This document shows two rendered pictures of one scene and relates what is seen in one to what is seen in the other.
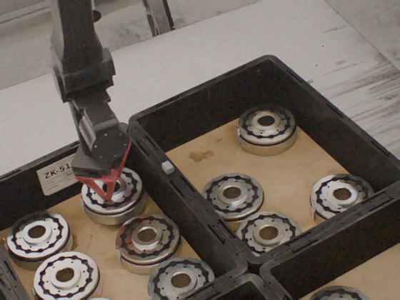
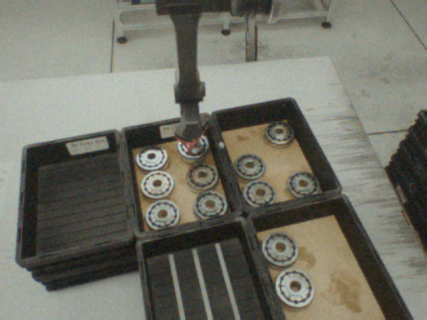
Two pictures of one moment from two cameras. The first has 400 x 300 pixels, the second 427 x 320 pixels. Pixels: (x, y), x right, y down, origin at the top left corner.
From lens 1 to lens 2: 28 cm
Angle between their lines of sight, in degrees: 12
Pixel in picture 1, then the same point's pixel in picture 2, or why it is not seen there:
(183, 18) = (269, 45)
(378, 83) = (345, 120)
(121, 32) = (237, 44)
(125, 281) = (185, 193)
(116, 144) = (194, 132)
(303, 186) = (286, 170)
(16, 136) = (163, 95)
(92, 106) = (189, 110)
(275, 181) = (274, 163)
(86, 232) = (175, 162)
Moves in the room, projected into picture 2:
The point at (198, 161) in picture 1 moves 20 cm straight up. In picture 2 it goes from (240, 141) to (244, 99)
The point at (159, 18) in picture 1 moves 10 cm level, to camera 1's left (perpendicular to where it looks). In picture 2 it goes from (251, 51) to (231, 50)
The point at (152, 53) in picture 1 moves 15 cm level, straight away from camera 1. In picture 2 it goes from (240, 70) to (243, 50)
